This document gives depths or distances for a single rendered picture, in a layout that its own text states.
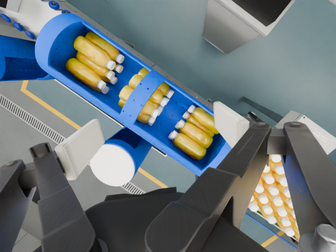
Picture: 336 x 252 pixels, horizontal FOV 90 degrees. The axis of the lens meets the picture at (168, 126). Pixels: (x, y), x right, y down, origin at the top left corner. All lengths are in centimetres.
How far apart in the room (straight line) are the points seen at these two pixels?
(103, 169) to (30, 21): 91
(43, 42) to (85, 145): 69
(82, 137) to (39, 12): 114
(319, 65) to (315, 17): 41
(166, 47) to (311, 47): 133
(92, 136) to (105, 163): 89
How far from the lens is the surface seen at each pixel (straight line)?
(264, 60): 195
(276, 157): 92
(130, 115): 68
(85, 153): 17
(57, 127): 265
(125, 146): 101
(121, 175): 107
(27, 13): 133
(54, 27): 83
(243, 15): 89
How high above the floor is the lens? 184
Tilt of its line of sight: 70 degrees down
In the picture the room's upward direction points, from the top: 152 degrees counter-clockwise
